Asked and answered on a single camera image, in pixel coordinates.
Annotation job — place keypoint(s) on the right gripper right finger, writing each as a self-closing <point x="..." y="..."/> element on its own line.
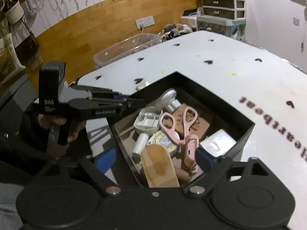
<point x="214" y="169"/>

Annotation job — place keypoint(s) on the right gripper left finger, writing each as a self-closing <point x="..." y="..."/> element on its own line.
<point x="95" y="169"/>

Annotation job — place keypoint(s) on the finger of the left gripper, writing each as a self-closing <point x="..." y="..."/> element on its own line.
<point x="86" y="109"/>
<point x="97" y="92"/>

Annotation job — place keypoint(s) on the white rectangular adapter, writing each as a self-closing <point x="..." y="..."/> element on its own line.
<point x="218" y="143"/>

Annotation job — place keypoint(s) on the pink scissors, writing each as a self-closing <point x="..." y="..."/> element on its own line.
<point x="186" y="140"/>

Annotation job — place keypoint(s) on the oval wooden block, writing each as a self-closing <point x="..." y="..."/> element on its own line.
<point x="158" y="167"/>

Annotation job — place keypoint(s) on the black storage box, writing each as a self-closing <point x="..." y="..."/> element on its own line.
<point x="213" y="114"/>

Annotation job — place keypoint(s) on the round tape measure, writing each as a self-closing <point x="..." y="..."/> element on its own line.
<point x="163" y="139"/>

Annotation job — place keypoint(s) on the silver suction cup knob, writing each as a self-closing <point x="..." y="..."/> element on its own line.
<point x="168" y="101"/>

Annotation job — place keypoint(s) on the person's left hand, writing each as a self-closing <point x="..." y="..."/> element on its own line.
<point x="53" y="124"/>

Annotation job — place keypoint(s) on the clear plastic storage bin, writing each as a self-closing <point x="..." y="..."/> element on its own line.
<point x="125" y="48"/>

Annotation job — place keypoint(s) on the white plastic drawer unit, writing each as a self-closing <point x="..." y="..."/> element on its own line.
<point x="227" y="9"/>

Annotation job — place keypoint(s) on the white wall power socket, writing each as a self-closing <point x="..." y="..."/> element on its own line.
<point x="144" y="22"/>

